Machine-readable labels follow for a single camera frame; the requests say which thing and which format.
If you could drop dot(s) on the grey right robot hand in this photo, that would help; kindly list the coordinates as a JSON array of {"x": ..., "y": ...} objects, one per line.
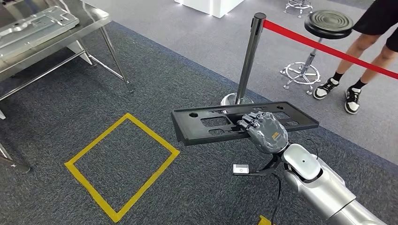
[{"x": 269, "y": 133}]

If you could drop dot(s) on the black plastic plate frame part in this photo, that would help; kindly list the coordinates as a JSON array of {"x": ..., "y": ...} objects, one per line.
[{"x": 192, "y": 133}]

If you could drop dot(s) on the stainless steel workbench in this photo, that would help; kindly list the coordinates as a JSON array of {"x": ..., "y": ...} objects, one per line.
[{"x": 87, "y": 18}]

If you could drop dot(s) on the yellow floor tape square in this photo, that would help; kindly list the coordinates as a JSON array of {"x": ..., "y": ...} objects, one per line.
[
  {"x": 115, "y": 216},
  {"x": 264, "y": 221}
]

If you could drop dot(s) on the red barrier belt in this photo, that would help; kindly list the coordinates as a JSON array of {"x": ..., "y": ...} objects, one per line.
[{"x": 326, "y": 49}]

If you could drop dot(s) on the black round stool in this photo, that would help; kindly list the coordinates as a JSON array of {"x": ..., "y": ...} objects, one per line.
[{"x": 329, "y": 23}]

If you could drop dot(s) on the chrome stool base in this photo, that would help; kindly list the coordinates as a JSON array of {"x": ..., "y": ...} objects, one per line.
[{"x": 298, "y": 5}]

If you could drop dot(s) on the white display plinth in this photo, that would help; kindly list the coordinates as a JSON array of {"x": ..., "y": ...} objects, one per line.
[{"x": 214, "y": 6}]

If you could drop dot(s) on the person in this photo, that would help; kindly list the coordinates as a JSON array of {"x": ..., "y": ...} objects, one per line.
[{"x": 373, "y": 15}]

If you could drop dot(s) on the silver stamped metal panel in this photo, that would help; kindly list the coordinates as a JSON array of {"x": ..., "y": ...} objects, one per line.
[{"x": 37, "y": 28}]

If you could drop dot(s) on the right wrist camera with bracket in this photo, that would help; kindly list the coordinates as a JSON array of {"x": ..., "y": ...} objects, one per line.
[{"x": 241, "y": 169}]

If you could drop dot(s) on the dark metal stanchion post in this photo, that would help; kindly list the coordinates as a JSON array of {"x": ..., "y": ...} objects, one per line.
[{"x": 248, "y": 62}]

